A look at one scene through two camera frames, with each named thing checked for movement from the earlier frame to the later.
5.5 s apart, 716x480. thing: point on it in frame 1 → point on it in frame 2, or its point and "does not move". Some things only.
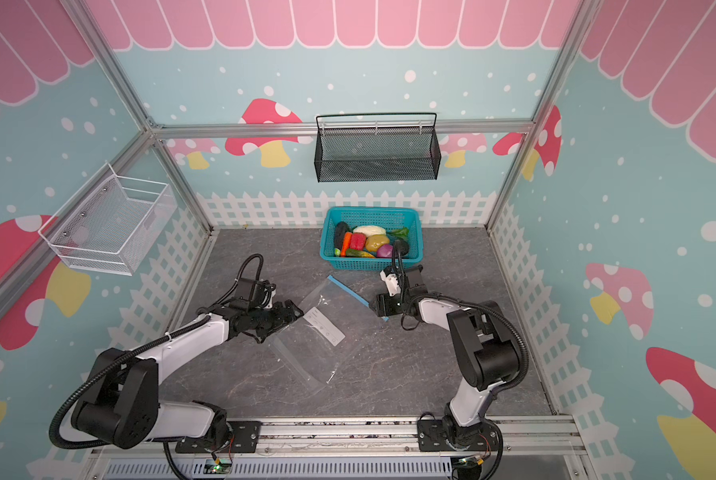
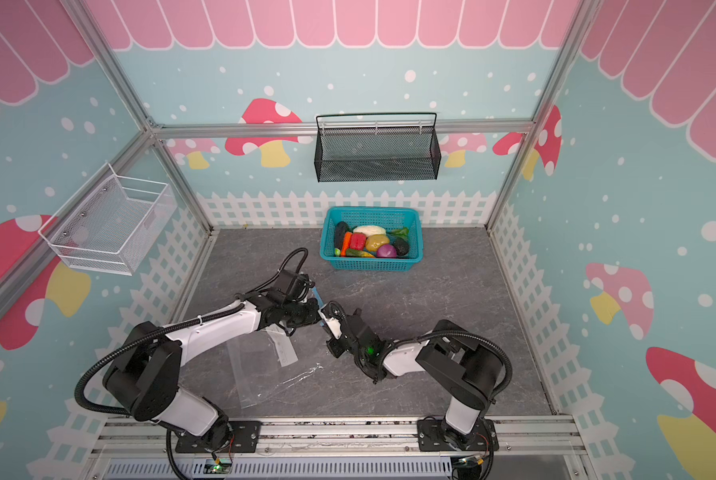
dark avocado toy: [401, 246] does not move
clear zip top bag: [336, 323] → [259, 362]
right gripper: [403, 271] → [348, 327]
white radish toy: [370, 230] does not move
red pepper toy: [358, 241] does not move
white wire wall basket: [111, 223] does not move
